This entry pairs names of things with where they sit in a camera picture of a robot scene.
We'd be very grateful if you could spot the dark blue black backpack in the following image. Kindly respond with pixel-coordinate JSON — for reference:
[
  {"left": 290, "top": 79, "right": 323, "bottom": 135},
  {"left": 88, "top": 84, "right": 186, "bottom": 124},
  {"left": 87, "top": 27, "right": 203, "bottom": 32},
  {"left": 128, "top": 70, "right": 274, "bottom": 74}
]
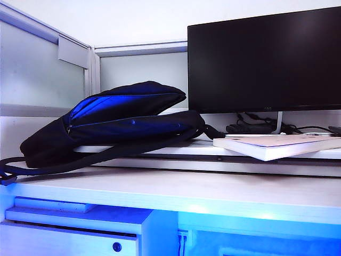
[{"left": 0, "top": 80, "right": 227, "bottom": 187}]

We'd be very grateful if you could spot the book with beige cover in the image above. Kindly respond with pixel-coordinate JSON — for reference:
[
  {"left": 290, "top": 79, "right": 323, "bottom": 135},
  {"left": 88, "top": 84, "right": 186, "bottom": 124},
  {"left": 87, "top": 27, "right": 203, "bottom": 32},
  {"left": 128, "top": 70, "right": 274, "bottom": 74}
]
[{"left": 212, "top": 133, "right": 341, "bottom": 162}]

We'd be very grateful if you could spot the white desk riser platform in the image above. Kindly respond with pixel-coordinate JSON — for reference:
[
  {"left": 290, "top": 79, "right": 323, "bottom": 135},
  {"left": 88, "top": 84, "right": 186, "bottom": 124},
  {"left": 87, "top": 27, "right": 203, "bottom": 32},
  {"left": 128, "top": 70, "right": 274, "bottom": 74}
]
[{"left": 73, "top": 132, "right": 341, "bottom": 178}]

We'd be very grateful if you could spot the frosted partition panel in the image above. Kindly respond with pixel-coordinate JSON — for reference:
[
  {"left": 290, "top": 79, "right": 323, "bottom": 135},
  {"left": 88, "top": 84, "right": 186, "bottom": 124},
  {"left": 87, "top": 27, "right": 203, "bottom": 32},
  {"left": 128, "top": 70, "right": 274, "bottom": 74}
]
[
  {"left": 100, "top": 52, "right": 189, "bottom": 109},
  {"left": 0, "top": 20, "right": 87, "bottom": 109}
]

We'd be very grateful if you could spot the black power adapter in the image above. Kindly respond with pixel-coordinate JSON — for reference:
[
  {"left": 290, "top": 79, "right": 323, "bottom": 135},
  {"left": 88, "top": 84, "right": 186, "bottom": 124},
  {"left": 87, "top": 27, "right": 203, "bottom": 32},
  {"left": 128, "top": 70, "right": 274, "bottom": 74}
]
[{"left": 225, "top": 123, "right": 277, "bottom": 134}]

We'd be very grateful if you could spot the silver monitor stand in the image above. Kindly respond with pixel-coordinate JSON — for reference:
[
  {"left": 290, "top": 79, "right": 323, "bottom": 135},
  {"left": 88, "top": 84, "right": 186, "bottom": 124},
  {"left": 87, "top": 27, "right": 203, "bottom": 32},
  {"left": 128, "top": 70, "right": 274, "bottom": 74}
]
[{"left": 275, "top": 111, "right": 283, "bottom": 134}]

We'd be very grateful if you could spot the black computer monitor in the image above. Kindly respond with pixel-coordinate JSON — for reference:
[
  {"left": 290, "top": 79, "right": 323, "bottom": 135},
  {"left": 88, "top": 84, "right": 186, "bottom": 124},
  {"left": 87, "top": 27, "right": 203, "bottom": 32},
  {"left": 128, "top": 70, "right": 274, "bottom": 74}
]
[{"left": 187, "top": 5, "right": 341, "bottom": 114}]

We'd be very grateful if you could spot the white keyboard tray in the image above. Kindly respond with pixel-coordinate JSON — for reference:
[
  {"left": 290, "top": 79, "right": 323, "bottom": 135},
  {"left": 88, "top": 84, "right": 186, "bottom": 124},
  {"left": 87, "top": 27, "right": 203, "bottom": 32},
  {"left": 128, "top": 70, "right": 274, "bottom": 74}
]
[{"left": 5, "top": 196, "right": 154, "bottom": 234}]

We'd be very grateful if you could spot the silver flat device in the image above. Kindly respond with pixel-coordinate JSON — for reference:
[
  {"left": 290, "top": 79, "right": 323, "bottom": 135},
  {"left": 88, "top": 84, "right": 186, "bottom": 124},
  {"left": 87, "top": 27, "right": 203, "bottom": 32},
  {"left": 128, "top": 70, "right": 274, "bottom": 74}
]
[{"left": 299, "top": 131, "right": 334, "bottom": 136}]

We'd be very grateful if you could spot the white drawer cabinet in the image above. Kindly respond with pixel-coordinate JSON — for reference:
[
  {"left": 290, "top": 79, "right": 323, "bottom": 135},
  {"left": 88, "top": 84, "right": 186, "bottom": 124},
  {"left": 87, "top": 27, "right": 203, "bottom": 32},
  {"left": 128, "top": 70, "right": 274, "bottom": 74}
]
[{"left": 0, "top": 218, "right": 176, "bottom": 256}]

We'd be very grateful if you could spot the black cable bundle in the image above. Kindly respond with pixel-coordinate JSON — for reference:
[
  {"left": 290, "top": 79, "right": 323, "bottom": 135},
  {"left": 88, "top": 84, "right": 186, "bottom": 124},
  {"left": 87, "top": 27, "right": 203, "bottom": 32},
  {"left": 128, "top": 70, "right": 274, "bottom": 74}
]
[{"left": 236, "top": 111, "right": 278, "bottom": 127}]

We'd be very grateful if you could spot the under-desk socket with cables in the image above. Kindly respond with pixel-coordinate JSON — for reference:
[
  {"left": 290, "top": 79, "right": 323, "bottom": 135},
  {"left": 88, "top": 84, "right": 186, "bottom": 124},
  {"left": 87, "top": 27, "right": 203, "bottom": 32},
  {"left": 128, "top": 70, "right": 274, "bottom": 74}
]
[{"left": 177, "top": 229, "right": 189, "bottom": 256}]

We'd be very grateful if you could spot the grey partition bracket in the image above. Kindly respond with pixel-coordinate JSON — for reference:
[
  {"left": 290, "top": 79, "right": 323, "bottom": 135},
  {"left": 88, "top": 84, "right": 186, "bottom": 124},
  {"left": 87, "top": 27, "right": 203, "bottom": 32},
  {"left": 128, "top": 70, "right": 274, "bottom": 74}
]
[{"left": 58, "top": 36, "right": 90, "bottom": 69}]

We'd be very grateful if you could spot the black thin cable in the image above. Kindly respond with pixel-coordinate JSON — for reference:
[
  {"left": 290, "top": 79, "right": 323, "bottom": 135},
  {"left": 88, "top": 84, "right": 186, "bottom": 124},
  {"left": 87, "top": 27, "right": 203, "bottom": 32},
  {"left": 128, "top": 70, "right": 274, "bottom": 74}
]
[{"left": 282, "top": 125, "right": 332, "bottom": 135}]

